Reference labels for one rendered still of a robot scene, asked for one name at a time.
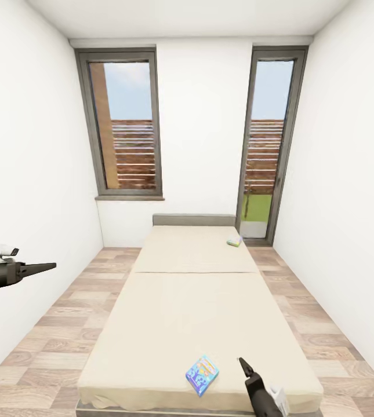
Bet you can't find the board game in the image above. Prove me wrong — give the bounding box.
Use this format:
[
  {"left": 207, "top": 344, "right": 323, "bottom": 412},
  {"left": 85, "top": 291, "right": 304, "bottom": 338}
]
[
  {"left": 186, "top": 354, "right": 219, "bottom": 397},
  {"left": 226, "top": 235, "right": 243, "bottom": 364}
]

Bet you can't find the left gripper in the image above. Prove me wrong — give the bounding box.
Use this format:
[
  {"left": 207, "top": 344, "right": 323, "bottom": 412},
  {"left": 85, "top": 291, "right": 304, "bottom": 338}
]
[{"left": 0, "top": 261, "right": 56, "bottom": 288}]

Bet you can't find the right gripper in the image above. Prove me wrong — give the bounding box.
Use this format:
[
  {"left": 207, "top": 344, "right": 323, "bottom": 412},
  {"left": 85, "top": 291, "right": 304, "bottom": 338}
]
[{"left": 239, "top": 358, "right": 279, "bottom": 417}]

